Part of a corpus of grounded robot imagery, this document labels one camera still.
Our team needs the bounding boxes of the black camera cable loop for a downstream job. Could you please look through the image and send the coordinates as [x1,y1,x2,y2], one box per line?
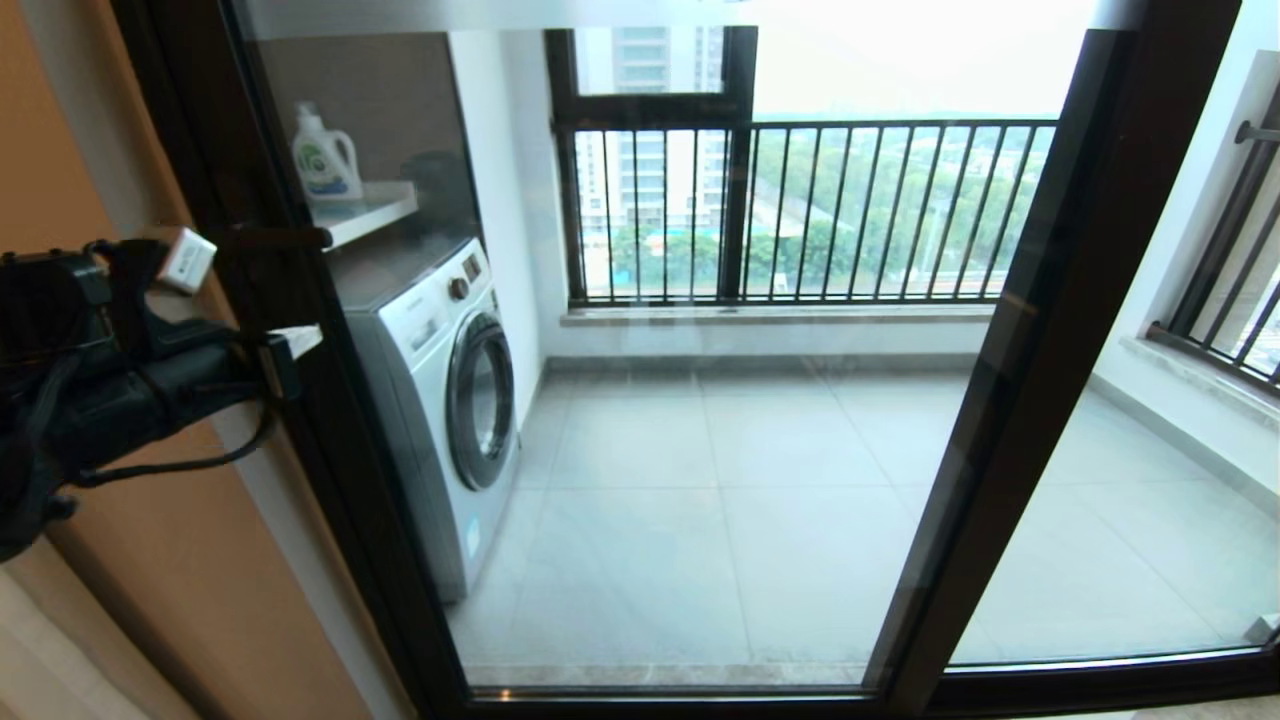
[75,395,281,489]

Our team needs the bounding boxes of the grey stone window sill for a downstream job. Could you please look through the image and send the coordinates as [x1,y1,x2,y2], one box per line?
[560,303,996,329]
[1120,338,1280,431]

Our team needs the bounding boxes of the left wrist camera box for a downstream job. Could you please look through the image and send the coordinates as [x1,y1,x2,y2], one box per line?
[145,227,219,296]

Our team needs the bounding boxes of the white curtain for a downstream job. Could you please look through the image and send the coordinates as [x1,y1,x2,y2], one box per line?
[0,560,201,720]

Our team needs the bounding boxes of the polished stone door threshold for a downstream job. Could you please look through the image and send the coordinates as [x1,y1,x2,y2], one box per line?
[1060,697,1280,720]

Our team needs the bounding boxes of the black metal balcony railing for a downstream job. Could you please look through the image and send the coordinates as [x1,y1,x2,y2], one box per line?
[553,118,1059,304]

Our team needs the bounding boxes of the dark framed sliding glass door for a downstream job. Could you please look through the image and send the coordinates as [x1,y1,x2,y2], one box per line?
[118,0,1241,720]

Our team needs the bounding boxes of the dark framed fixed glass panel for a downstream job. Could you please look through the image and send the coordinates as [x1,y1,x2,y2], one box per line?
[870,0,1280,720]

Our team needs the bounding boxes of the dark brown wall panel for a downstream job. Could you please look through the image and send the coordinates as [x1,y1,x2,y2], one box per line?
[255,33,488,249]

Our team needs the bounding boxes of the dark window frame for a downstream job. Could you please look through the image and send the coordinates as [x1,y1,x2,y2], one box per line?
[545,27,759,304]

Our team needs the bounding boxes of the black metal window railing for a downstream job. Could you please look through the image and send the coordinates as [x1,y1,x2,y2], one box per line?
[1145,100,1280,401]

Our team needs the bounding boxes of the white laundry detergent bottle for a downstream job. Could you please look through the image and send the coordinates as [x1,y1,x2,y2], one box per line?
[292,102,365,201]

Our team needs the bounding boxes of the white wall shelf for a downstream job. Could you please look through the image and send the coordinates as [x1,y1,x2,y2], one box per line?
[310,180,421,251]

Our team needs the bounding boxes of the grey high-rise building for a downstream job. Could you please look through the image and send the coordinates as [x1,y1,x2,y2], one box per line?
[578,27,726,239]

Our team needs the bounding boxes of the white front-load washing machine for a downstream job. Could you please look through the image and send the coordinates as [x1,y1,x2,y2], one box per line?
[330,236,523,604]

